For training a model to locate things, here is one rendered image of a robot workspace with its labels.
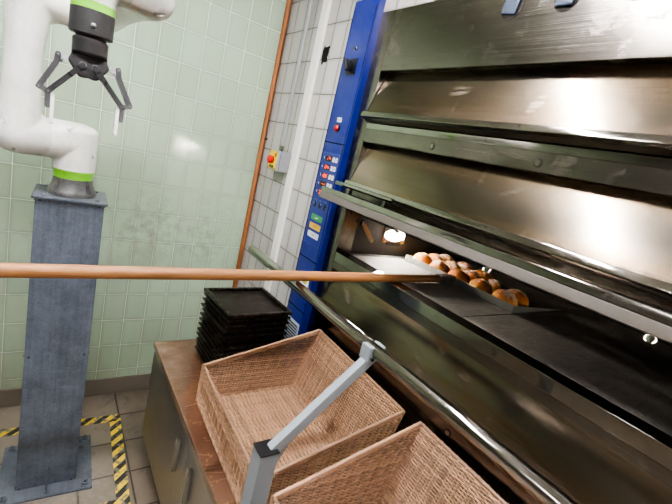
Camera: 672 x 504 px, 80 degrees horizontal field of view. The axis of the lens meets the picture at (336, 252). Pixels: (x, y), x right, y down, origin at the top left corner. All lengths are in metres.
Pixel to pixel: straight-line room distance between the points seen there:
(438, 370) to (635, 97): 0.83
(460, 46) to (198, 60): 1.33
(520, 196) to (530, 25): 0.44
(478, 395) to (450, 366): 0.12
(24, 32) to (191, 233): 1.19
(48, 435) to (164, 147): 1.34
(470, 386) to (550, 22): 0.96
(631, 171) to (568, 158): 0.14
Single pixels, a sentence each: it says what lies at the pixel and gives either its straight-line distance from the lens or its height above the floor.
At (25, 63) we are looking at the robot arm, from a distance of 1.61.
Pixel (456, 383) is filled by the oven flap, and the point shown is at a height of 1.02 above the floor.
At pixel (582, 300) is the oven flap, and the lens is 0.90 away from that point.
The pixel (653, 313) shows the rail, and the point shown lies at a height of 1.43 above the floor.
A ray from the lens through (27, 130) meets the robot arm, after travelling 1.62.
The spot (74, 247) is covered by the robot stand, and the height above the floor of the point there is 1.03.
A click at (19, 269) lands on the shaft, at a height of 1.19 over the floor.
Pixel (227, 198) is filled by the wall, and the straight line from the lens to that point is 2.37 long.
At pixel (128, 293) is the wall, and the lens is 2.42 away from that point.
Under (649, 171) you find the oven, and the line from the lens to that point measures 1.04.
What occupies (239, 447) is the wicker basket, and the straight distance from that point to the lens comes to 1.27.
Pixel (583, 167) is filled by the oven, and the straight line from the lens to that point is 1.09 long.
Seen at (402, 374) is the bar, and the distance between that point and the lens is 0.86.
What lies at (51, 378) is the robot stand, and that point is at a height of 0.51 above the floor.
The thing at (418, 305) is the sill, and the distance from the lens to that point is 1.32.
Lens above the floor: 1.55
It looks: 13 degrees down
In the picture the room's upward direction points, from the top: 14 degrees clockwise
